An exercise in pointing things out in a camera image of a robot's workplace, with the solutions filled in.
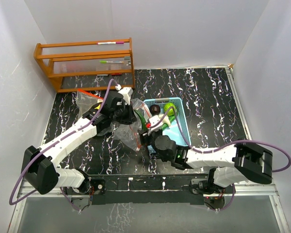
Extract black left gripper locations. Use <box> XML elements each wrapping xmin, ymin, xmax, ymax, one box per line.
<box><xmin>111</xmin><ymin>101</ymin><xmax>137</xmax><ymax>125</ymax></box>

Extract clear zip bag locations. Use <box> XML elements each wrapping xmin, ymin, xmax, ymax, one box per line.
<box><xmin>114</xmin><ymin>99</ymin><xmax>152</xmax><ymax>151</ymax></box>
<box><xmin>76</xmin><ymin>88</ymin><xmax>117</xmax><ymax>136</ymax></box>

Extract clear zip top bag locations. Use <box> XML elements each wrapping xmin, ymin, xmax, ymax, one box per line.
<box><xmin>76</xmin><ymin>88</ymin><xmax>117</xmax><ymax>136</ymax></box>

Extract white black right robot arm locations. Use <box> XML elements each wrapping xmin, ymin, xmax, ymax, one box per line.
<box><xmin>138</xmin><ymin>130</ymin><xmax>273</xmax><ymax>194</ymax></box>

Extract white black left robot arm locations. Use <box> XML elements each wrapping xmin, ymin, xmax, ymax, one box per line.
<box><xmin>22</xmin><ymin>87</ymin><xmax>137</xmax><ymax>195</ymax></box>

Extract green chili pepper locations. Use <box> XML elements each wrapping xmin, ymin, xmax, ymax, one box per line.
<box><xmin>162</xmin><ymin>115</ymin><xmax>175</xmax><ymax>130</ymax></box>

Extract light blue plastic basket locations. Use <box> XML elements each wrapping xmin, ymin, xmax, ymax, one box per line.
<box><xmin>144</xmin><ymin>97</ymin><xmax>191</xmax><ymax>146</ymax></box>

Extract light green round fruit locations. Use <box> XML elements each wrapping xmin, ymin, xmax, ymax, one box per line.
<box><xmin>163</xmin><ymin>102</ymin><xmax>178</xmax><ymax>116</ymax></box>

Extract dark purple round fruit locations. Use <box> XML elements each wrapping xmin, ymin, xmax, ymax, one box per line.
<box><xmin>149</xmin><ymin>104</ymin><xmax>161</xmax><ymax>116</ymax></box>

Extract orange wooden shelf rack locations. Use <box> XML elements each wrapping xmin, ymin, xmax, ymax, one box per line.
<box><xmin>33</xmin><ymin>38</ymin><xmax>135</xmax><ymax>93</ymax></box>

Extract green white marker pen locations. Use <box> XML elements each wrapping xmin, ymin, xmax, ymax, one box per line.
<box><xmin>99</xmin><ymin>60</ymin><xmax>124</xmax><ymax>64</ymax></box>

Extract small grey clip box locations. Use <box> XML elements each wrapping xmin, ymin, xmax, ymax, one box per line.
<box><xmin>124</xmin><ymin>56</ymin><xmax>131</xmax><ymax>66</ymax></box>

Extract pink white marker pen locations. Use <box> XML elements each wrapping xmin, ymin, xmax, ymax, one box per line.
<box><xmin>97</xmin><ymin>41</ymin><xmax>125</xmax><ymax>45</ymax></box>

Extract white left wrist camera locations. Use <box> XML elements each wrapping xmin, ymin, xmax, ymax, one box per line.
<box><xmin>115</xmin><ymin>84</ymin><xmax>133</xmax><ymax>105</ymax></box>

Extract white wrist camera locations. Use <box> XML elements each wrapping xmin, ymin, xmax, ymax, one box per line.
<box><xmin>115</xmin><ymin>84</ymin><xmax>133</xmax><ymax>105</ymax></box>
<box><xmin>147</xmin><ymin>114</ymin><xmax>167</xmax><ymax>133</ymax></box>

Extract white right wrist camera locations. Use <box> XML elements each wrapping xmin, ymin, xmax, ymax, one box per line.
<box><xmin>147</xmin><ymin>114</ymin><xmax>167</xmax><ymax>133</ymax></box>

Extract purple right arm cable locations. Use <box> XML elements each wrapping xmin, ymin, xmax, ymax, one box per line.
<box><xmin>150</xmin><ymin>106</ymin><xmax>291</xmax><ymax>173</ymax></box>

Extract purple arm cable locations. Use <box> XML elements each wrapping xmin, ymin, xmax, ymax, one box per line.
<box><xmin>150</xmin><ymin>106</ymin><xmax>291</xmax><ymax>173</ymax></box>
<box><xmin>9</xmin><ymin>79</ymin><xmax>119</xmax><ymax>206</ymax></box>

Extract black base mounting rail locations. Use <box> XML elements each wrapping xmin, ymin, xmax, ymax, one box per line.
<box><xmin>63</xmin><ymin>173</ymin><xmax>236</xmax><ymax>206</ymax></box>

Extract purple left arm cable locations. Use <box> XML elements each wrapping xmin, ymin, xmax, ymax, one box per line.
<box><xmin>9</xmin><ymin>79</ymin><xmax>119</xmax><ymax>206</ymax></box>

